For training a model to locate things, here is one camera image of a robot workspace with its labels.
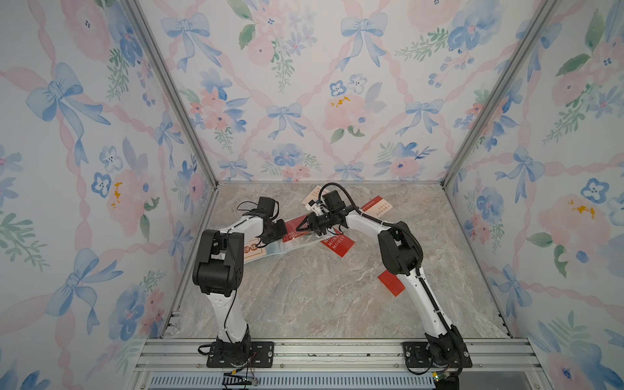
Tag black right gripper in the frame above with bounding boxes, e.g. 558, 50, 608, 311
296, 211, 336, 235

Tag pink good luck card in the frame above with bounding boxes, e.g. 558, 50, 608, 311
302, 185, 321, 211

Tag cream card red circles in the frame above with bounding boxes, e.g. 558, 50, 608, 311
244, 238, 267, 263

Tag red card gold text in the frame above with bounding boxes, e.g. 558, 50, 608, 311
378, 271, 406, 297

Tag red card white text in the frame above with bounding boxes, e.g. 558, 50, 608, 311
282, 215, 310, 243

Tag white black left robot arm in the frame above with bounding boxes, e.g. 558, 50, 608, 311
192, 197, 287, 361

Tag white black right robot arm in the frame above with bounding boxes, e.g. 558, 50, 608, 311
296, 190, 472, 370

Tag red money card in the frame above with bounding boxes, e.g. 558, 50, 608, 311
321, 231, 355, 258

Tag red and cream card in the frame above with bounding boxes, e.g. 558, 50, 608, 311
361, 196, 393, 219

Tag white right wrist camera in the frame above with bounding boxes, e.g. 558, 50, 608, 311
305, 200, 327, 216

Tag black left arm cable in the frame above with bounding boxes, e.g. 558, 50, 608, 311
221, 199, 281, 342

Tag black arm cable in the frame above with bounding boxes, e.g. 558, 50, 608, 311
221, 199, 281, 342
316, 182, 454, 337

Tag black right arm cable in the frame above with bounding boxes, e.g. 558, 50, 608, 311
316, 182, 454, 337

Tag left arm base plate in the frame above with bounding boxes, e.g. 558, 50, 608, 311
206, 340, 275, 369

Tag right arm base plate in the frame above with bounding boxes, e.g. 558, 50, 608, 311
401, 341, 473, 370

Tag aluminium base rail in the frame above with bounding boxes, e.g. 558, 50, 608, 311
127, 339, 553, 389

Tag aluminium corner post left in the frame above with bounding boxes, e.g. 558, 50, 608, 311
119, 0, 219, 189

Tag aluminium corner post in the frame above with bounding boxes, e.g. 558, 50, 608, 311
119, 0, 219, 189
440, 0, 562, 189

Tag aluminium corner post right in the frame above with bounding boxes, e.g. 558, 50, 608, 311
440, 0, 562, 189

